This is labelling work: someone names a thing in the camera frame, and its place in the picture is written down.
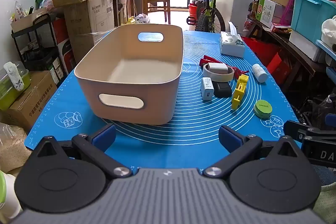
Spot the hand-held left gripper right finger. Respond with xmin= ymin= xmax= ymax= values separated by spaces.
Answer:
xmin=203 ymin=125 xmax=305 ymax=178

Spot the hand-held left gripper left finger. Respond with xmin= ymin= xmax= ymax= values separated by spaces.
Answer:
xmin=34 ymin=124 xmax=133 ymax=179

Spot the green round tin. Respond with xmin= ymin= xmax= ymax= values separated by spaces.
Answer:
xmin=253 ymin=100 xmax=273 ymax=119

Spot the beige plastic storage bin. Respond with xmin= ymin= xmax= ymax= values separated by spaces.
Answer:
xmin=74 ymin=24 xmax=184 ymax=125

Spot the yellow plastic toy block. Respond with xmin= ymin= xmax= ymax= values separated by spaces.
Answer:
xmin=231 ymin=74 xmax=249 ymax=111

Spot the white charger plug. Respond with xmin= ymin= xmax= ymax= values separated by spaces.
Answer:
xmin=201 ymin=77 xmax=214 ymax=101

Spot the white pill bottle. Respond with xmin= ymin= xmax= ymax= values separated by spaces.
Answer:
xmin=252 ymin=64 xmax=268 ymax=83

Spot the masking tape roll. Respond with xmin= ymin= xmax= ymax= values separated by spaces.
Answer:
xmin=203 ymin=63 xmax=235 ymax=81

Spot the small white rectangular box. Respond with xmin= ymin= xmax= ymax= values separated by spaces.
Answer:
xmin=209 ymin=63 xmax=229 ymax=75

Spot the red plastic clip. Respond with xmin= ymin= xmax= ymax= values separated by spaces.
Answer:
xmin=199 ymin=55 xmax=249 ymax=80

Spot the black plastic bag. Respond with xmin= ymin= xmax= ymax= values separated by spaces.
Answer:
xmin=299 ymin=93 xmax=336 ymax=130

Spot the blue silicone baking mat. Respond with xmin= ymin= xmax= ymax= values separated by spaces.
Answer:
xmin=24 ymin=30 xmax=302 ymax=177

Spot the pale green knit cloth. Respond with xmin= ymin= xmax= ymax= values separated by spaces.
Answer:
xmin=312 ymin=182 xmax=336 ymax=224

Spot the red gift bag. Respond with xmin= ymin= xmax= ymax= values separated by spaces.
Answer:
xmin=243 ymin=36 xmax=292 ymax=77

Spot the light blue shelf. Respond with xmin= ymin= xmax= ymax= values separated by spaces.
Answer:
xmin=315 ymin=39 xmax=336 ymax=62

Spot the dark wooden rack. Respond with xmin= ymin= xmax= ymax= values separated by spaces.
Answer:
xmin=247 ymin=14 xmax=328 ymax=93

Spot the white foam box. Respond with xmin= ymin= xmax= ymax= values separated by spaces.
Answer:
xmin=289 ymin=30 xmax=327 ymax=62

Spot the brown shipping carton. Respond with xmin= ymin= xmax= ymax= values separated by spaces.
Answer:
xmin=0 ymin=70 xmax=58 ymax=132

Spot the white crumpled cloth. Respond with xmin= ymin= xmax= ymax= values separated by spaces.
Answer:
xmin=322 ymin=18 xmax=336 ymax=42

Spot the red white appliance box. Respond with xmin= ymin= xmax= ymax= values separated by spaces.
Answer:
xmin=52 ymin=18 xmax=76 ymax=75

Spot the patterned tissue box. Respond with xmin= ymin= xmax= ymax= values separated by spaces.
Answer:
xmin=219 ymin=21 xmax=246 ymax=58

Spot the clear bag of grain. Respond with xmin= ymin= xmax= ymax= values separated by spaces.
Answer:
xmin=0 ymin=122 xmax=32 ymax=172

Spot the teal plastic storage crate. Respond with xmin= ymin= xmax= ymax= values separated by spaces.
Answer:
xmin=291 ymin=0 xmax=336 ymax=42

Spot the green lidded food container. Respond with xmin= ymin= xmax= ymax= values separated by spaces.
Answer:
xmin=0 ymin=61 xmax=30 ymax=111

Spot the black trolley cart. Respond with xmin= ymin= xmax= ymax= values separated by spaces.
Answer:
xmin=11 ymin=13 xmax=69 ymax=72

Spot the white patterned cloth roll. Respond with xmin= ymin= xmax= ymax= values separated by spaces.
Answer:
xmin=3 ymin=61 xmax=25 ymax=92

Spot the pink flat package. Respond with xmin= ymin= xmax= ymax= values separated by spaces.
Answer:
xmin=285 ymin=0 xmax=296 ymax=25

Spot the large taped cardboard box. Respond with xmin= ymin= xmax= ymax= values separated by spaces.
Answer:
xmin=64 ymin=0 xmax=114 ymax=64

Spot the green white printed carton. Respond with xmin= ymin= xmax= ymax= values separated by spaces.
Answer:
xmin=256 ymin=0 xmax=284 ymax=28

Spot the white floor bag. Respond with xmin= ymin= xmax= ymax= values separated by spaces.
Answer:
xmin=134 ymin=13 xmax=151 ymax=24

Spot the green black bicycle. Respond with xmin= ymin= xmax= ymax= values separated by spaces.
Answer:
xmin=180 ymin=0 xmax=226 ymax=33

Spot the red plastic bucket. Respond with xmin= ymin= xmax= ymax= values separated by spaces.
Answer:
xmin=188 ymin=0 xmax=200 ymax=21

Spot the white chest freezer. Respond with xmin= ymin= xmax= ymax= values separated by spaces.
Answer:
xmin=217 ymin=0 xmax=258 ymax=33

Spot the shallow cardboard tray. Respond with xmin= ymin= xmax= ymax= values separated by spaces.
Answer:
xmin=10 ymin=7 xmax=49 ymax=33

